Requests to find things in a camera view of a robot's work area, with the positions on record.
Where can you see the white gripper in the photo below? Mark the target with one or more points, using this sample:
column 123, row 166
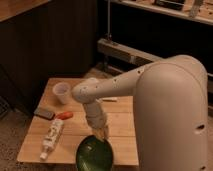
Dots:
column 97, row 118

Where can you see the green ceramic bowl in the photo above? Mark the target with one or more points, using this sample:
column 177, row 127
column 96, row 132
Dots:
column 94, row 155

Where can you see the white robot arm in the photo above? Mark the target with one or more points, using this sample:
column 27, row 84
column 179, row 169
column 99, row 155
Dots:
column 170, row 109

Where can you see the orange carrot toy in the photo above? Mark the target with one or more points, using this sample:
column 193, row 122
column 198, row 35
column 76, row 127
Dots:
column 64, row 115

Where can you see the white tube bottle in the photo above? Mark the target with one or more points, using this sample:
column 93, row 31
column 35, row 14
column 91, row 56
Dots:
column 51, row 138

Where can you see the translucent plastic cup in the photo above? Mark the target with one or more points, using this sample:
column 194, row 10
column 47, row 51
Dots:
column 62, row 91

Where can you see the dark grey sponge block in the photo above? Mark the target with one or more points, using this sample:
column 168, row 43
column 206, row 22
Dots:
column 44, row 113

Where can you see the metal vertical pole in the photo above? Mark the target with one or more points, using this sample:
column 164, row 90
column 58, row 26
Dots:
column 108, row 20

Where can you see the wooden shelf with items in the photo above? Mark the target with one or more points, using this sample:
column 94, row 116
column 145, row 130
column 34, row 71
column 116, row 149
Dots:
column 193, row 10

